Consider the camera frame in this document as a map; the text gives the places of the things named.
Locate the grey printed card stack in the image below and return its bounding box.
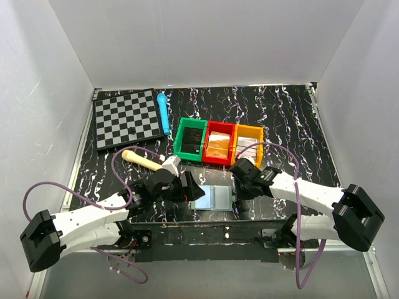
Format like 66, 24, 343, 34
236, 136, 259, 163

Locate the grey black chessboard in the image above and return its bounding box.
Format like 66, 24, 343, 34
94, 89, 164, 151

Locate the blue toy microphone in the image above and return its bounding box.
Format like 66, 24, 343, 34
156, 92, 170, 135

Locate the orange white card stack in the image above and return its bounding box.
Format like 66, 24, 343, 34
208, 131, 231, 144
206, 142, 229, 159

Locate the wooden stick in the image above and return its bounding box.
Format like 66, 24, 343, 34
122, 150, 162, 171

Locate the green card holder wallet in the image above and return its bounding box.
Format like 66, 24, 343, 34
190, 184, 234, 212

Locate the red plastic bin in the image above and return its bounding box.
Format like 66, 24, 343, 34
202, 121, 236, 166

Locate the black cards stack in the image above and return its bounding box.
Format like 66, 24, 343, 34
181, 127, 203, 154

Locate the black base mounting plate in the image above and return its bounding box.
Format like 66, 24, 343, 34
123, 220, 294, 262

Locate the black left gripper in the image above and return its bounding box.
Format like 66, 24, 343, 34
151, 171, 204, 204

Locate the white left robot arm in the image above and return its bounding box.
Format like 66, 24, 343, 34
20, 168, 205, 273

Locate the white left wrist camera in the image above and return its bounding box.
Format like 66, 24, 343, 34
161, 155, 181, 177

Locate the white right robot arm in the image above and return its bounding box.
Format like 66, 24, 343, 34
230, 158, 385, 252

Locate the orange plastic bin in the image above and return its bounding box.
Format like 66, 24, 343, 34
229, 123, 265, 169

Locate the green plastic bin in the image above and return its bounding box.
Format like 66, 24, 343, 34
174, 117, 208, 162

